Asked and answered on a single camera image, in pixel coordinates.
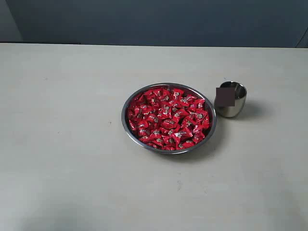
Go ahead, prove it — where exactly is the round steel bowl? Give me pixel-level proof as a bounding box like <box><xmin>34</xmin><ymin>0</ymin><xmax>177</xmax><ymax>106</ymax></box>
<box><xmin>121</xmin><ymin>82</ymin><xmax>217</xmax><ymax>155</ymax></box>

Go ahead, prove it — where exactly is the pile of red candies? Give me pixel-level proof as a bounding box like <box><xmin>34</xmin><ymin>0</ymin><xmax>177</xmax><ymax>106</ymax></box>
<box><xmin>127</xmin><ymin>87</ymin><xmax>211</xmax><ymax>151</ymax></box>

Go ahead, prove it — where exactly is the stainless steel cup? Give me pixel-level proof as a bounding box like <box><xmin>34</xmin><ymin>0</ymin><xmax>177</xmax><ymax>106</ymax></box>
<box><xmin>214</xmin><ymin>81</ymin><xmax>247</xmax><ymax>118</ymax></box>

